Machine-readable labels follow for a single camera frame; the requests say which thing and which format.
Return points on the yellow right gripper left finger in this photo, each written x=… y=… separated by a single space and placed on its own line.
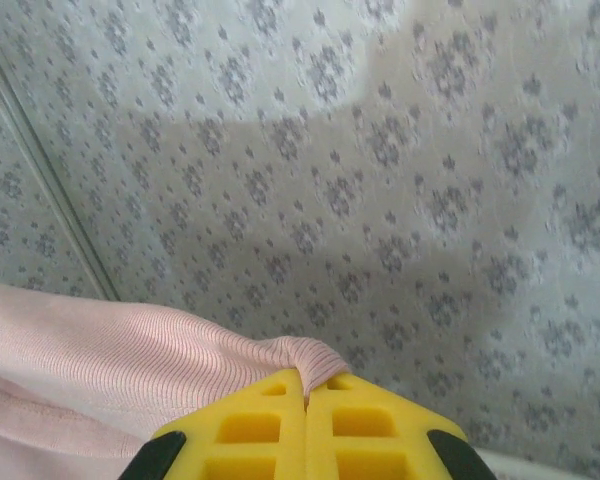
x=250 y=430

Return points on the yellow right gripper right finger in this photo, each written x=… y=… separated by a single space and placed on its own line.
x=365 y=430

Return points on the pink tank top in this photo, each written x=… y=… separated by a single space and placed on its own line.
x=105 y=370

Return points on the aluminium frame post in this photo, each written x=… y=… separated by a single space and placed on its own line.
x=55 y=180

